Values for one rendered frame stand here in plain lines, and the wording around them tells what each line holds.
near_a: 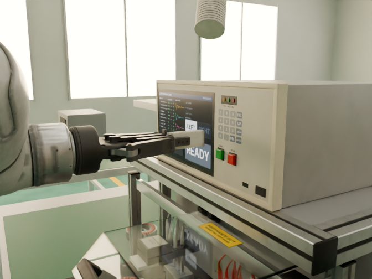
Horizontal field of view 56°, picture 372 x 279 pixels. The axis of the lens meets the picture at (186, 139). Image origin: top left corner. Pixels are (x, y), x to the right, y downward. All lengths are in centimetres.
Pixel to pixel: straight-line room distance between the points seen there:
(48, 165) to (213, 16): 148
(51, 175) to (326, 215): 42
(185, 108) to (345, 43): 761
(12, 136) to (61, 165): 15
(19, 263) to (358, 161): 102
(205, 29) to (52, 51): 362
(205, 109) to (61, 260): 74
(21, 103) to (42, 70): 491
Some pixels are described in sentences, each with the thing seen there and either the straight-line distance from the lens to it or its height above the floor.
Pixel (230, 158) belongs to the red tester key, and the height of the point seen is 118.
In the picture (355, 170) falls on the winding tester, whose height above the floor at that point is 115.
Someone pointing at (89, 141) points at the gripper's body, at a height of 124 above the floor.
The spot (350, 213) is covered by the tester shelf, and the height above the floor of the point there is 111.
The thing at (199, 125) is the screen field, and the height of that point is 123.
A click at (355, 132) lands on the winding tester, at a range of 71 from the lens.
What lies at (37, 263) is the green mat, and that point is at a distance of 125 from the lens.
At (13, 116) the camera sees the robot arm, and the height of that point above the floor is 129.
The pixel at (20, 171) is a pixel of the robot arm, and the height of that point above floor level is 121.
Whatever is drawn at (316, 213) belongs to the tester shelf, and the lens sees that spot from 61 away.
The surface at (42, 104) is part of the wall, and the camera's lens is 528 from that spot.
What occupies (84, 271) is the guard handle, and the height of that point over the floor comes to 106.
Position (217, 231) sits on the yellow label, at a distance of 63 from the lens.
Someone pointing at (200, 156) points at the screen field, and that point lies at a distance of 74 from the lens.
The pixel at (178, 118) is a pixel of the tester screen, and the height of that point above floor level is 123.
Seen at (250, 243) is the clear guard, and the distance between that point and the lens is 60.
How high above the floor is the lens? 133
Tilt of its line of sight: 10 degrees down
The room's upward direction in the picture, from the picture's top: straight up
